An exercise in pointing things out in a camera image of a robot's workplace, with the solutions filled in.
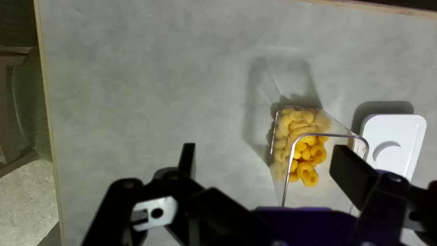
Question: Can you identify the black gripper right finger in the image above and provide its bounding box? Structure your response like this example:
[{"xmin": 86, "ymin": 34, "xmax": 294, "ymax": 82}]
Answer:
[{"xmin": 328, "ymin": 143, "xmax": 437, "ymax": 246}]

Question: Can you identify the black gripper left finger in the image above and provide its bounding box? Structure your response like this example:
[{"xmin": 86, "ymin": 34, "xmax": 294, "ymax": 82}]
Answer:
[{"xmin": 81, "ymin": 142, "xmax": 271, "ymax": 246}]

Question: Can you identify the white rectangular container lid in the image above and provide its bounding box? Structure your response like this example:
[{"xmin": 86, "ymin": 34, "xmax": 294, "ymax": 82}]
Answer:
[{"xmin": 358, "ymin": 113, "xmax": 429, "ymax": 183}]

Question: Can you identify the clear container with yellow snacks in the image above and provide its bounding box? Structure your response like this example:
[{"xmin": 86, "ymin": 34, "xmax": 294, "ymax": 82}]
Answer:
[{"xmin": 269, "ymin": 105, "xmax": 332, "ymax": 188}]

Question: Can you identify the clear plastic food container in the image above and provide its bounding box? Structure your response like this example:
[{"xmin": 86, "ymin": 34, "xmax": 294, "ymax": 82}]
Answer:
[{"xmin": 248, "ymin": 56, "xmax": 371, "ymax": 216}]

